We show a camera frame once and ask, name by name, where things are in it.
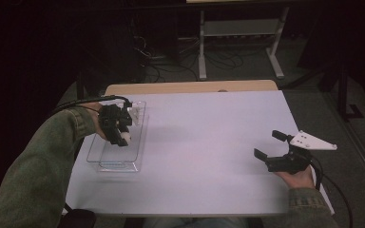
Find light wooden table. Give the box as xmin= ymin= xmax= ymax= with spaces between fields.
xmin=104 ymin=79 xmax=279 ymax=96

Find grey metal desk frame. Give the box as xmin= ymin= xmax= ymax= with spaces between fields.
xmin=198 ymin=6 xmax=291 ymax=81

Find bundle of floor cables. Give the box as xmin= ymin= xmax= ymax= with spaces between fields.
xmin=132 ymin=33 xmax=245 ymax=84

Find black chair part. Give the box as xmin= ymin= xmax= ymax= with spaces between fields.
xmin=57 ymin=208 xmax=98 ymax=228

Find clear plastic tray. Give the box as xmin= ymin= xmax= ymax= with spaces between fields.
xmin=86 ymin=100 xmax=149 ymax=174

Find person's right hand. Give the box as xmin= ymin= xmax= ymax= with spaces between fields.
xmin=274 ymin=165 xmax=317 ymax=190

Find hand-held gripper black cable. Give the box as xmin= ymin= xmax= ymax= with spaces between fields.
xmin=52 ymin=95 xmax=133 ymax=116
xmin=310 ymin=157 xmax=354 ymax=228

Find left hand-held gripper black cable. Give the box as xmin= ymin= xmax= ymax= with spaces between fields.
xmin=52 ymin=95 xmax=133 ymax=116

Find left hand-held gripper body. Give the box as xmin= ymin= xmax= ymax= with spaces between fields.
xmin=98 ymin=104 xmax=143 ymax=143

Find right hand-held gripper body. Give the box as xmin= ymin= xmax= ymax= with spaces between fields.
xmin=265 ymin=130 xmax=338 ymax=175

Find right hand-held gripper black cable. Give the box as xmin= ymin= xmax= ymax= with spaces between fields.
xmin=310 ymin=157 xmax=354 ymax=228

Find person's left hand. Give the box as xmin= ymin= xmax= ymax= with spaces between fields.
xmin=87 ymin=102 xmax=109 ymax=141

